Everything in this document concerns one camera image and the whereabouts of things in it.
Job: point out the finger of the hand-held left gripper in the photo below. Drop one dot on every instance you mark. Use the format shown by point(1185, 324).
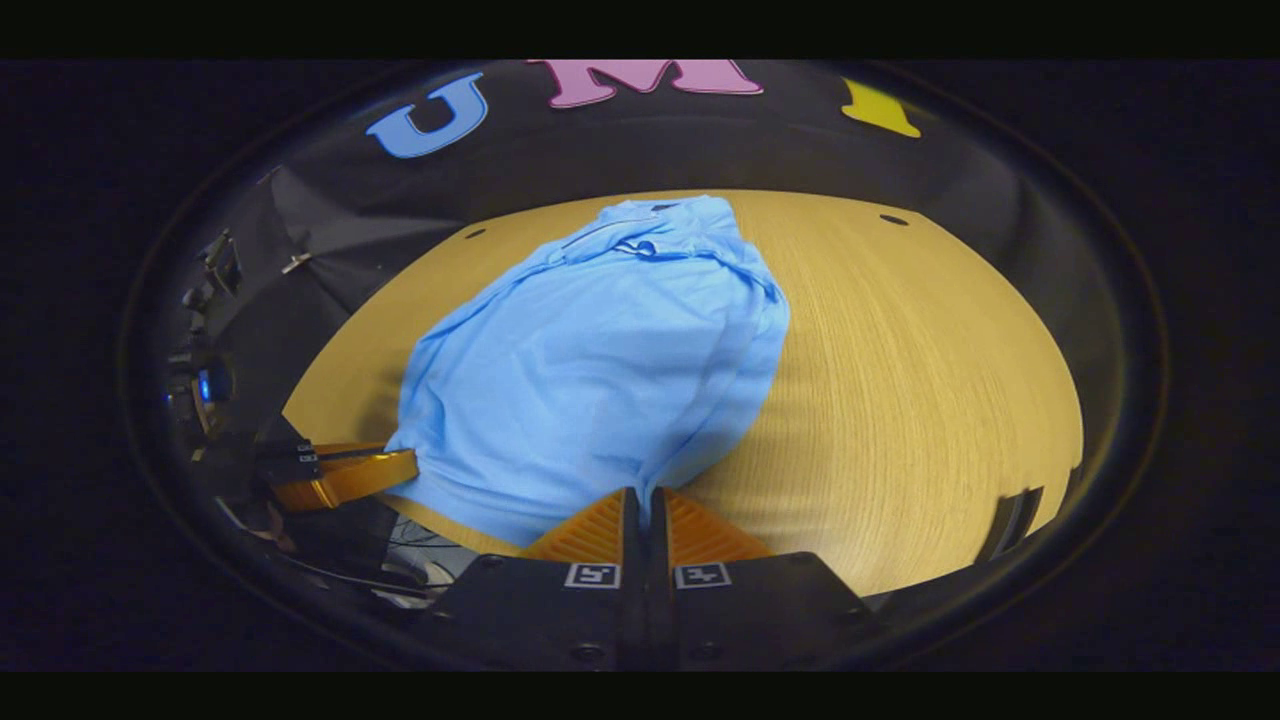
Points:
point(355, 450)
point(350, 478)

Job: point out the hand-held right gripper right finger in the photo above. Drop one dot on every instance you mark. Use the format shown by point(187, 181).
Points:
point(658, 540)

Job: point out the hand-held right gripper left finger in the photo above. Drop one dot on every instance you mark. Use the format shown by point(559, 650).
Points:
point(628, 540)

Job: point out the light blue T-shirt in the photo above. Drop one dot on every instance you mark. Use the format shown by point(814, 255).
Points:
point(590, 380)

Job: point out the silver cloth clip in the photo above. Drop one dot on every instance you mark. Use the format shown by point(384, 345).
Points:
point(296, 262)

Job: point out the dark bar-shaped object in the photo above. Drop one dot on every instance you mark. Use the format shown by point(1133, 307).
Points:
point(1015, 520)

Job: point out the black backdrop cloth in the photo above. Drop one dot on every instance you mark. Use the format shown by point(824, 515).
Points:
point(600, 150)

